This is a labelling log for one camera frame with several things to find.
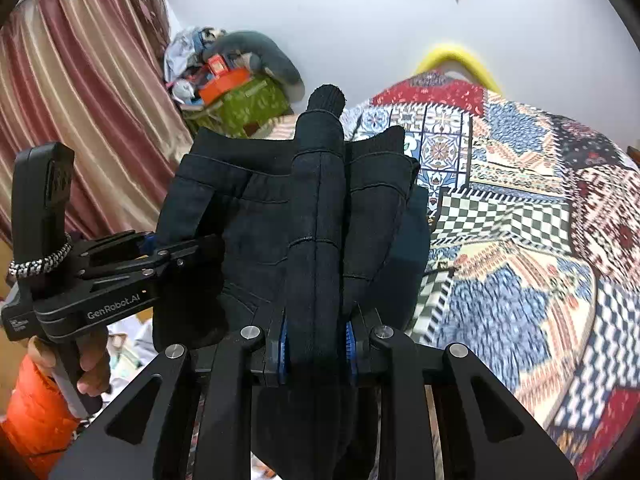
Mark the pile of clothes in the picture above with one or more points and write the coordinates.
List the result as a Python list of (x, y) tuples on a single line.
[(186, 71)]

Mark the orange box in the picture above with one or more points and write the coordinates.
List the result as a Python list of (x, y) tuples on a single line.
[(217, 87)]

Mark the black pants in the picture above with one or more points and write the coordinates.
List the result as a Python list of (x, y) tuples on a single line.
[(304, 226)]

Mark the grey plush toy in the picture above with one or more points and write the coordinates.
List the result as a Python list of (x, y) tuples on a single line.
[(256, 52)]

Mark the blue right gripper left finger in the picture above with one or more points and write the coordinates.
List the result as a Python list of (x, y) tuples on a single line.
[(267, 362)]

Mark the orange jacket sleeve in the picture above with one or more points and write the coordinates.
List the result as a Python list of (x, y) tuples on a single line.
[(38, 426)]

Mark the person's left hand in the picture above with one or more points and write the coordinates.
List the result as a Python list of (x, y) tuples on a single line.
[(93, 360)]

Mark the patchwork patterned bedspread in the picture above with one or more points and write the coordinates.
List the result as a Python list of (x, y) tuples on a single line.
[(534, 260)]

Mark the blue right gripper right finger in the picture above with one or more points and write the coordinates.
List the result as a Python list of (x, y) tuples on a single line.
[(364, 357)]

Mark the red gold striped curtain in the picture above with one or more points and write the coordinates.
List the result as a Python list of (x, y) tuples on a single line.
[(89, 74)]

